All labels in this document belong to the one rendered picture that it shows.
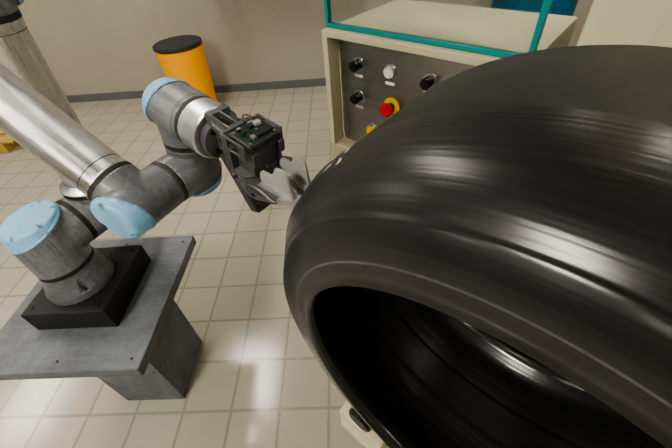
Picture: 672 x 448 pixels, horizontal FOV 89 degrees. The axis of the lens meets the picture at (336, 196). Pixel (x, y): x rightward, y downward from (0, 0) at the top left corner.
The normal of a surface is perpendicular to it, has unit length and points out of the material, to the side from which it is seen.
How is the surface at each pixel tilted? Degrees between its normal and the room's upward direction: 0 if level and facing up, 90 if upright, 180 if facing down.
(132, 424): 0
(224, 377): 0
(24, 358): 0
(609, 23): 90
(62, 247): 87
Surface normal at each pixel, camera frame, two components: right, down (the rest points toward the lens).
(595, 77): -0.18, -0.80
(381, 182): -0.74, -0.26
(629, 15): -0.65, 0.54
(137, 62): 0.01, 0.66
